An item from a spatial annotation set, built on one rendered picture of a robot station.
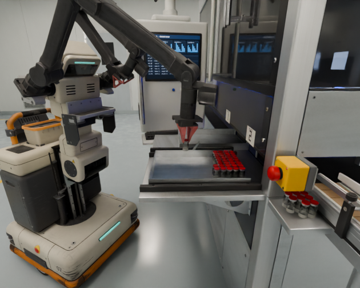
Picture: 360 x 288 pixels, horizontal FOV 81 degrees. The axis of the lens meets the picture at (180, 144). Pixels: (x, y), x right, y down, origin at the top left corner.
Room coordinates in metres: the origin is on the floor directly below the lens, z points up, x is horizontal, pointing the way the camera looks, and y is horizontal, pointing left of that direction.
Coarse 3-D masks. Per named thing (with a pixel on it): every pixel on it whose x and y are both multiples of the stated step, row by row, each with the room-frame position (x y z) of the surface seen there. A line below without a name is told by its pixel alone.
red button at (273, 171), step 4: (268, 168) 0.51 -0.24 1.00; (272, 168) 0.50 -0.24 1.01; (276, 168) 0.49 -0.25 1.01; (268, 172) 0.50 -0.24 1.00; (272, 172) 0.49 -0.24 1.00; (276, 172) 0.49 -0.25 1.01; (268, 176) 0.50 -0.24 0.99; (272, 176) 0.49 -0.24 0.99; (276, 176) 0.48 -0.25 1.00; (280, 176) 0.48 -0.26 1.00; (272, 180) 0.49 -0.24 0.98; (276, 180) 0.49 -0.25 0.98
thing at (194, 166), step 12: (156, 156) 0.86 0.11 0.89; (168, 156) 0.87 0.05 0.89; (180, 156) 0.87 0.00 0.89; (192, 156) 0.87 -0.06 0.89; (204, 156) 0.87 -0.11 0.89; (156, 168) 0.76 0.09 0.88; (168, 168) 0.76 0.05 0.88; (180, 168) 0.76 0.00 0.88; (192, 168) 0.76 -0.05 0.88; (204, 168) 0.76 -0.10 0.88; (156, 180) 0.61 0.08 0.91; (168, 180) 0.61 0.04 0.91; (180, 180) 0.61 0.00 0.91; (192, 180) 0.61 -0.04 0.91; (204, 180) 0.62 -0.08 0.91; (216, 180) 0.62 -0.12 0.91; (228, 180) 0.62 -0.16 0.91; (240, 180) 0.62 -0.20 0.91
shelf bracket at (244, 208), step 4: (212, 204) 0.67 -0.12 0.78; (216, 204) 0.67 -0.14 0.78; (220, 204) 0.67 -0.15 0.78; (224, 204) 0.67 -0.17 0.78; (244, 204) 0.67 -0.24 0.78; (248, 204) 0.67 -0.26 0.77; (228, 208) 0.67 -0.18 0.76; (232, 208) 0.67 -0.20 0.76; (236, 208) 0.67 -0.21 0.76; (240, 208) 0.67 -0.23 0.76; (244, 208) 0.67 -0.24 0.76; (248, 208) 0.67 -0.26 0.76; (240, 212) 0.67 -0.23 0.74; (244, 212) 0.67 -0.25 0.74; (248, 212) 0.67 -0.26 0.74
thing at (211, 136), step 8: (192, 136) 1.18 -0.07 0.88; (200, 136) 1.18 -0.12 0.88; (208, 136) 1.18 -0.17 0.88; (216, 136) 1.18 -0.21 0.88; (224, 136) 1.18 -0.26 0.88; (232, 136) 1.18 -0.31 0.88; (192, 144) 0.96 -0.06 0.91; (200, 144) 0.96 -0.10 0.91; (208, 144) 0.96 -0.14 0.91; (216, 144) 0.96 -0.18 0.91; (224, 144) 0.96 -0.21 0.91; (232, 144) 0.96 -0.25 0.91; (240, 144) 0.96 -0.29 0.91; (248, 144) 0.96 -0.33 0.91
